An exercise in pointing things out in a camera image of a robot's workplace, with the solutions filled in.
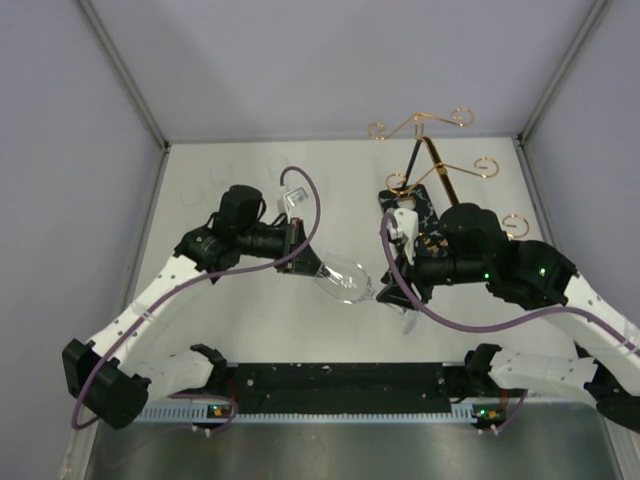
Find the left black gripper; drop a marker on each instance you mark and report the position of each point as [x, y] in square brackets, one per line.
[305, 262]

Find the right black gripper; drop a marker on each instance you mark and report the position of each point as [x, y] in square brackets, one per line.
[394, 292]

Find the clear wine glass back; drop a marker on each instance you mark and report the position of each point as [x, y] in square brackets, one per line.
[275, 166]

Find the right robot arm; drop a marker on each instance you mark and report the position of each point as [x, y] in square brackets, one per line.
[545, 284]

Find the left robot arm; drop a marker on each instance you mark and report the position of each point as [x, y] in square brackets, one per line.
[110, 374]

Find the black marble rack base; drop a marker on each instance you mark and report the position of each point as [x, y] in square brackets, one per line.
[430, 242]

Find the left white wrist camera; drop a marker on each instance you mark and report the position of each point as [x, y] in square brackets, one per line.
[289, 199]

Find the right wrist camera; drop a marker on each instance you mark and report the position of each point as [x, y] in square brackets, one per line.
[404, 227]

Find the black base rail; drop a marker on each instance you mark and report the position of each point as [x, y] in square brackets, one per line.
[347, 388]

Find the gold wire glass rack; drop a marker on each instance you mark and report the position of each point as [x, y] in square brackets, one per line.
[399, 183]

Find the white cable duct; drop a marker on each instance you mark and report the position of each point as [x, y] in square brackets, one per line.
[209, 413]

